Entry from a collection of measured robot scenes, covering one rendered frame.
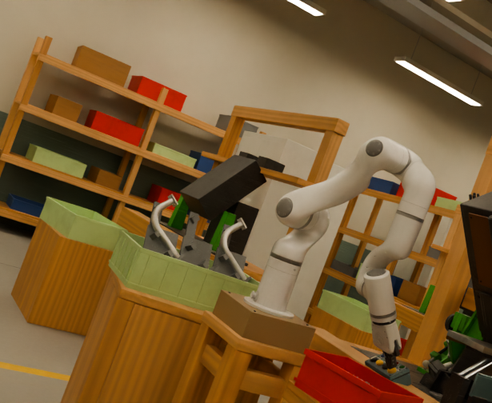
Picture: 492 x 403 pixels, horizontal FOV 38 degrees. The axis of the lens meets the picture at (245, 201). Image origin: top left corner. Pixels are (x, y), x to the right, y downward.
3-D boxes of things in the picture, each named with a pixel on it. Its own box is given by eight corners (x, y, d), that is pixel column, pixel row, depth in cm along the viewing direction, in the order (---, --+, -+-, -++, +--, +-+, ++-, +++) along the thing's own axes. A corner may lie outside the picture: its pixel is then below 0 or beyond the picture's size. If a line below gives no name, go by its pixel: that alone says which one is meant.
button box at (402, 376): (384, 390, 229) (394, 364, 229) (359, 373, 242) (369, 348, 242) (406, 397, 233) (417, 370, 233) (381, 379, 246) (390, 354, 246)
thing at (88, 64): (208, 293, 914) (270, 128, 914) (-25, 224, 767) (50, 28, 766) (192, 281, 961) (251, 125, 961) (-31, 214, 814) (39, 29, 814)
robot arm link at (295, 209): (302, 238, 257) (274, 229, 245) (294, 210, 262) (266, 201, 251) (417, 167, 231) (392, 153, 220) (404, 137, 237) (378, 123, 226)
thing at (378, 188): (419, 396, 748) (495, 196, 748) (297, 321, 964) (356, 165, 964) (453, 404, 774) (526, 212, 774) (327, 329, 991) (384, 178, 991)
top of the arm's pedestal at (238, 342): (234, 349, 232) (239, 338, 232) (200, 319, 261) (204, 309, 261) (312, 370, 246) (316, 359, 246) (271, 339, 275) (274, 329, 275)
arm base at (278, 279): (250, 308, 242) (268, 257, 242) (238, 295, 260) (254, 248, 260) (299, 323, 247) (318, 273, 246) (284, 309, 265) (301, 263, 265)
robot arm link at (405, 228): (380, 204, 233) (346, 289, 234) (406, 213, 218) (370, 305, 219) (402, 213, 236) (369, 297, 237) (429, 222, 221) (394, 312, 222)
